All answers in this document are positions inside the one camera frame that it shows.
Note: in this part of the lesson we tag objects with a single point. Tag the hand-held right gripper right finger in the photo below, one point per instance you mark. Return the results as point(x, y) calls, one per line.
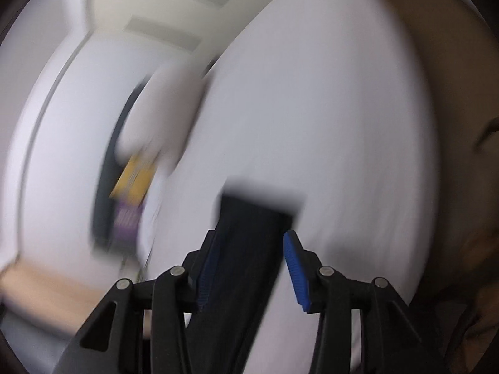
point(296, 272)

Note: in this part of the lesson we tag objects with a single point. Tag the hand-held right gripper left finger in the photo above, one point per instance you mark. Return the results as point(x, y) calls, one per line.
point(203, 280)

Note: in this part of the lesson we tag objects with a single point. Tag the black pants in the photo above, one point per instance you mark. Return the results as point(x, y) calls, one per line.
point(245, 261)

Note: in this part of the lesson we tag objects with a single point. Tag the purple patterned pillow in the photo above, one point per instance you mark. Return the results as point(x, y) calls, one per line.
point(126, 220)

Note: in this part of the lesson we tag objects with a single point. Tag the yellow patterned pillow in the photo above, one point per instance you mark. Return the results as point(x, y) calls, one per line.
point(132, 181)

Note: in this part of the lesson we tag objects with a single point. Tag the bed with white sheet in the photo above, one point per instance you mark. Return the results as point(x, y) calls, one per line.
point(312, 124)

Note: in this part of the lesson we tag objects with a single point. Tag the beige rolled duvet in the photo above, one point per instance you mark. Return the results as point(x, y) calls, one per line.
point(160, 117)

